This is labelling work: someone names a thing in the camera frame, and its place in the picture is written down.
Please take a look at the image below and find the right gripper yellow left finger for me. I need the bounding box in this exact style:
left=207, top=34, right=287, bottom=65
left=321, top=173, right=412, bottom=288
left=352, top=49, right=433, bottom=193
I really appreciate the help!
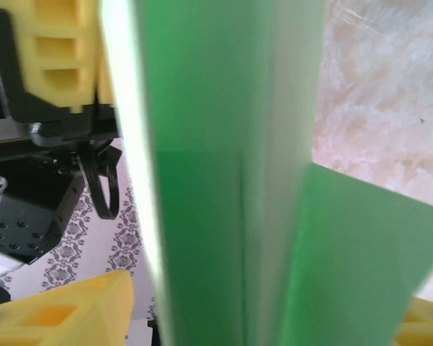
left=0, top=270, right=136, bottom=346

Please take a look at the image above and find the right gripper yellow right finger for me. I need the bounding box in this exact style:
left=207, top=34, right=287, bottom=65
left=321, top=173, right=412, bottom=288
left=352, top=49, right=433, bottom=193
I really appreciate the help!
left=394, top=296, right=433, bottom=346

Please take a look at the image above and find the green paper sheet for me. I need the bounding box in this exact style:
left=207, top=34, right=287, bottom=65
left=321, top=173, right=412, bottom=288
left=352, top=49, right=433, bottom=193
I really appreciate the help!
left=98, top=0, right=433, bottom=346

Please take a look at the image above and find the black wire loop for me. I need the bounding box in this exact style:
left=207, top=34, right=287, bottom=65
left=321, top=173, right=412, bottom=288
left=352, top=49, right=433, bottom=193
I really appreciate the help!
left=76, top=146, right=123, bottom=221

